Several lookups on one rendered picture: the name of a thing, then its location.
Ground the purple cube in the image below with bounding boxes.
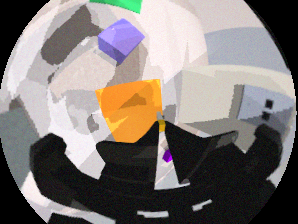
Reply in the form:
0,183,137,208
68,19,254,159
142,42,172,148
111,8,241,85
97,18,145,63
162,149,172,163

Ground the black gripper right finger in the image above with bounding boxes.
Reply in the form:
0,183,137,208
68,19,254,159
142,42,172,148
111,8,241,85
164,121,238,185

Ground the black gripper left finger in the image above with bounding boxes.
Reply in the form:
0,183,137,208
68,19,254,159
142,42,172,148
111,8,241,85
96,121,160,184

